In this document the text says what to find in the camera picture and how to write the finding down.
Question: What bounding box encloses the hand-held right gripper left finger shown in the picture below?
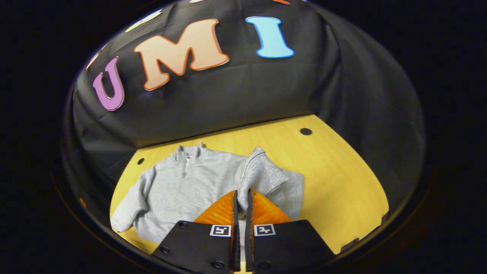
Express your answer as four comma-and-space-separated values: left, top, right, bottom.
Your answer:
151, 190, 241, 274

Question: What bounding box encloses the black backdrop cloth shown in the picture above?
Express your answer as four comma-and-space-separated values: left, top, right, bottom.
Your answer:
63, 0, 426, 213

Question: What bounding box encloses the grey zip-neck sweatshirt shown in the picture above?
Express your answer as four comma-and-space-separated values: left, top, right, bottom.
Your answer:
110, 142, 305, 263

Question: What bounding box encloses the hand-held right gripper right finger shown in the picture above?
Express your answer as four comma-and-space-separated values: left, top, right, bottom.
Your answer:
245, 189, 336, 273

